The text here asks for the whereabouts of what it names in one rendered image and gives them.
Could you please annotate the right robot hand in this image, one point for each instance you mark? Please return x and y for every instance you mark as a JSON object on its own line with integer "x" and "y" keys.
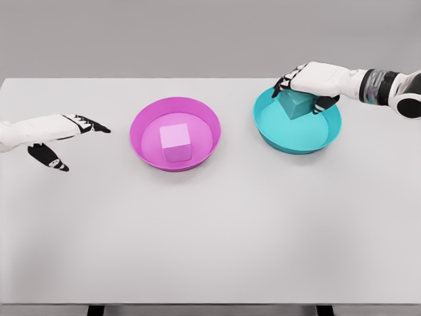
{"x": 315, "y": 80}

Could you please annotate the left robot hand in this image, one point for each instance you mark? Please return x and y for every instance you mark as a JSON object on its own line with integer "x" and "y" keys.
{"x": 49, "y": 128}

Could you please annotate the teal block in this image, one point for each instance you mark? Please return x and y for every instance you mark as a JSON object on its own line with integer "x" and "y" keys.
{"x": 296, "y": 103}

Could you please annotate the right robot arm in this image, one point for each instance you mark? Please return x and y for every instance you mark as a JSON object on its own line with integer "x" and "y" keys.
{"x": 385, "y": 89}

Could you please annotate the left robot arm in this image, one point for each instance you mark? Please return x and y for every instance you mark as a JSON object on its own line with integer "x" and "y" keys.
{"x": 6, "y": 136}

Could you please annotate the teal plate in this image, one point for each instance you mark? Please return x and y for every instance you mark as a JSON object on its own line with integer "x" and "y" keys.
{"x": 296, "y": 131}

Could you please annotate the pink plate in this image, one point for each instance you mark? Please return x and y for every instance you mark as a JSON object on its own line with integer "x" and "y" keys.
{"x": 175, "y": 134}

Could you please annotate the pink block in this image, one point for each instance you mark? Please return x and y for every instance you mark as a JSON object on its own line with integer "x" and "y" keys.
{"x": 176, "y": 143}

